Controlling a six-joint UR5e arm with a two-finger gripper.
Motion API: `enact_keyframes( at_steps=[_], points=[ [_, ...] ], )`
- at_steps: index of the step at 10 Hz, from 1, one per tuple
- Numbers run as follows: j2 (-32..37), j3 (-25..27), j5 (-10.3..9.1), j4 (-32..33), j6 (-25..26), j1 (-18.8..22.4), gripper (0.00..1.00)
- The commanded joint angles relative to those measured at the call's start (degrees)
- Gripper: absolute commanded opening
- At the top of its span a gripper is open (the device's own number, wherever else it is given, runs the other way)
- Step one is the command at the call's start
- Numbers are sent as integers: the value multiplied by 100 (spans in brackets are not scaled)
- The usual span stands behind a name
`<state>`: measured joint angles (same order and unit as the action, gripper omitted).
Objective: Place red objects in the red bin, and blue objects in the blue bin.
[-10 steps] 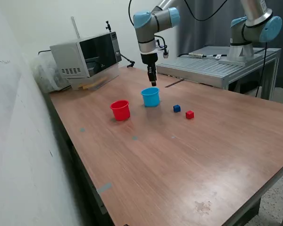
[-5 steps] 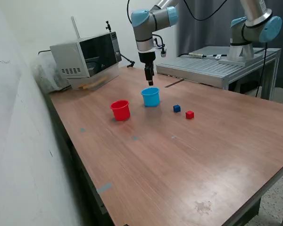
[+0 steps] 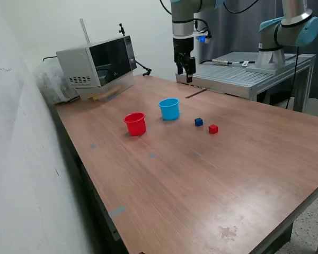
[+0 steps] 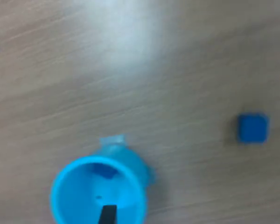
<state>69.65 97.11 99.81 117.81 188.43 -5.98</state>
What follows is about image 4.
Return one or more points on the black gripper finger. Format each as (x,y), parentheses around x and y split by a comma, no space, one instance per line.
(108,214)

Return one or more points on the blue cube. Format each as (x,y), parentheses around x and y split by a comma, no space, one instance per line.
(253,128)
(105,171)

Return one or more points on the blue cup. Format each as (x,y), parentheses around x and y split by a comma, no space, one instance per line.
(79,186)

